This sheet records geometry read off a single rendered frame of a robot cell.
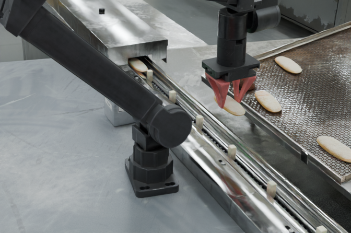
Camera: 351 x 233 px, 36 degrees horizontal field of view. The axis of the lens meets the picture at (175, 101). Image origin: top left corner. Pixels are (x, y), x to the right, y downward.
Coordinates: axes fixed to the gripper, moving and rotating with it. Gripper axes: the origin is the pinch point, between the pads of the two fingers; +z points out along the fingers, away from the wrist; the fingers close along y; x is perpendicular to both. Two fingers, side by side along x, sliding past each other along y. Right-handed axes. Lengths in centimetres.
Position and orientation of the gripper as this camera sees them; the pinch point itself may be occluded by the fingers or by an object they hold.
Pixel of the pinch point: (229, 101)
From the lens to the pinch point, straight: 113.0
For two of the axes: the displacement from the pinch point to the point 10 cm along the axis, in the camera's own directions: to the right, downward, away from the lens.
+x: -4.4, -4.2, 7.9
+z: 0.1, 8.8, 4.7
